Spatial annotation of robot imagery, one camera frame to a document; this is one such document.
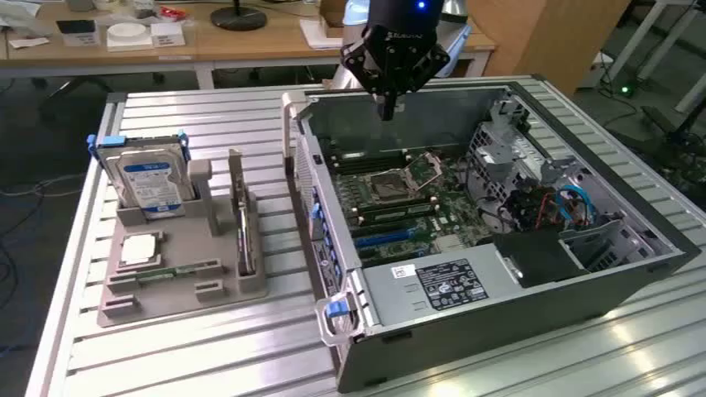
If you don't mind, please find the green RAM stick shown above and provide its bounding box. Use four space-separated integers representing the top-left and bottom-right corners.
137 264 203 283

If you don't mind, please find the black equipment stand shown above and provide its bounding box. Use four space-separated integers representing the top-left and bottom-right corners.
640 105 706 188

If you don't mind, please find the white paper stack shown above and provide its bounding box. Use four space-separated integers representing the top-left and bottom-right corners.
299 18 348 51

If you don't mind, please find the blue disk wire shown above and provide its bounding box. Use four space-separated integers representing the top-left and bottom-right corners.
557 185 598 227

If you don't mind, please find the black round stand base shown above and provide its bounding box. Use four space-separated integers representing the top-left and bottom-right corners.
210 0 270 31

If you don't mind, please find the tall metal disk bay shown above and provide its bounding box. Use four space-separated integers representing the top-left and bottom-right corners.
468 122 553 208

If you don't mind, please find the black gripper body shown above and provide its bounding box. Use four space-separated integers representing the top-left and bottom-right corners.
361 0 442 94

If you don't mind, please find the brown cardboard box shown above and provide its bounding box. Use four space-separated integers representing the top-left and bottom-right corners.
320 0 354 28

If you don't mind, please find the grey printed parts rack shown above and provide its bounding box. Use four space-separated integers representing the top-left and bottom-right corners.
97 159 271 328

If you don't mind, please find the green motherboard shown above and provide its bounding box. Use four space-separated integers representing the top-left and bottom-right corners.
317 136 498 266

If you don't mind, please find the graphics card with metal bracket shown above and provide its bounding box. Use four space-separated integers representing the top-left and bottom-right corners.
227 148 261 277

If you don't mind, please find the white box with black top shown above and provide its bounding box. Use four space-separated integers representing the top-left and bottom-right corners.
57 19 102 47

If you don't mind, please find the low metal disk bay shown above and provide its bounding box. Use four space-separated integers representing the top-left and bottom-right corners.
560 218 658 273

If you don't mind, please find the black office chair base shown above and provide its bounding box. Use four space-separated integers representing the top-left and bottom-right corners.
35 76 115 122

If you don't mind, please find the white box with round dish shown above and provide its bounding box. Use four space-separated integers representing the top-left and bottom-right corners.
106 22 155 53

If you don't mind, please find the hard disk in blue caddy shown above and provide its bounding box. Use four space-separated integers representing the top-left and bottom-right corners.
86 130 193 220

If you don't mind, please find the white desk frame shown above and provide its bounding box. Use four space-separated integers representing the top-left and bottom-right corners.
606 0 706 113

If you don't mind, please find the open metal socket cover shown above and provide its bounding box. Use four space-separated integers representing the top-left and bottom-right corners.
405 151 444 188

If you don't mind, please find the CPU socket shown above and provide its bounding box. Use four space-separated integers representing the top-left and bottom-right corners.
369 171 413 200

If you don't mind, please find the silver CPU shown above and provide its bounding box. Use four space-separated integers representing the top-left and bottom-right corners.
119 234 161 265

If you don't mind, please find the grey power supply unit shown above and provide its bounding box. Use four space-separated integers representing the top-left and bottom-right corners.
361 243 524 328

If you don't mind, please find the small plain white box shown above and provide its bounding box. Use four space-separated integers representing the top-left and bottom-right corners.
150 22 186 48

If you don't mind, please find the wooden cabinet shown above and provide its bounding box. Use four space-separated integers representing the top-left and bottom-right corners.
485 0 633 94

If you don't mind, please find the wooden desk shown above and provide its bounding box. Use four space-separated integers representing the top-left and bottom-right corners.
0 0 498 90

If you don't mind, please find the open black PC case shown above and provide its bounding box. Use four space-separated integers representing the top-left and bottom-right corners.
281 80 704 394

